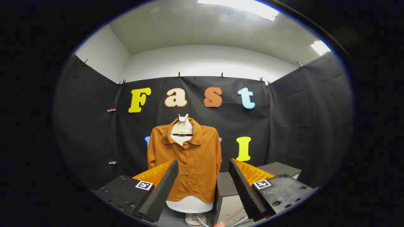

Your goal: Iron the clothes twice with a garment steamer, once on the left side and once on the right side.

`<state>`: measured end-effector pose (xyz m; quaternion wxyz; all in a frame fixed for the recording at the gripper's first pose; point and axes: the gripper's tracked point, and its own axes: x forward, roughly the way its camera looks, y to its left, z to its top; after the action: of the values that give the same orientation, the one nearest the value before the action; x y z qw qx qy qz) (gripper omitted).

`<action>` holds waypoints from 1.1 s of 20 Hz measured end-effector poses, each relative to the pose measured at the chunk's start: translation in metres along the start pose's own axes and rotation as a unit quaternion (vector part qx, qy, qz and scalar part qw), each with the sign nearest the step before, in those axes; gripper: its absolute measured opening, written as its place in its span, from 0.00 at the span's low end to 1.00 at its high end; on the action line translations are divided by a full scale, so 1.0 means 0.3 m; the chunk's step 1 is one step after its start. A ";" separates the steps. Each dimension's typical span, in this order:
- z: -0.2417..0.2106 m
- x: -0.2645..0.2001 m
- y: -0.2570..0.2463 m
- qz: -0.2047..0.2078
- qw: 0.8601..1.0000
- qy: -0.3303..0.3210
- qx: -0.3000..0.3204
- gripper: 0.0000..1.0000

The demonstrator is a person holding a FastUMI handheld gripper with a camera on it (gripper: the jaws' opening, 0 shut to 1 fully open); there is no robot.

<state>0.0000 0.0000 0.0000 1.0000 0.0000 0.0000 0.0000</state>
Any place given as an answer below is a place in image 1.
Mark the mannequin stand base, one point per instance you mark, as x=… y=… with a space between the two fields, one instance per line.
x=194 y=219

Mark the brown button-up shirt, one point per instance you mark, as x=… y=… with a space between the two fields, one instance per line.
x=195 y=164

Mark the long ceiling light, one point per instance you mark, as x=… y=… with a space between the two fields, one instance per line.
x=243 y=7

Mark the grey cabinet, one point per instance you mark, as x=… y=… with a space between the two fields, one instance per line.
x=230 y=186

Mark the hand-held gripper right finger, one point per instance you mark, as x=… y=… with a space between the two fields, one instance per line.
x=244 y=192

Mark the white mannequin torso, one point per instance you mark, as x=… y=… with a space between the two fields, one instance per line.
x=181 y=129

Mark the black backdrop cloth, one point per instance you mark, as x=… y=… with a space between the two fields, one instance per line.
x=284 y=126

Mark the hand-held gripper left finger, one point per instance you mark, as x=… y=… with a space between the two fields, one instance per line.
x=161 y=192

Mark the small ceiling light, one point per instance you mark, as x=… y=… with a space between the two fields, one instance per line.
x=320 y=47

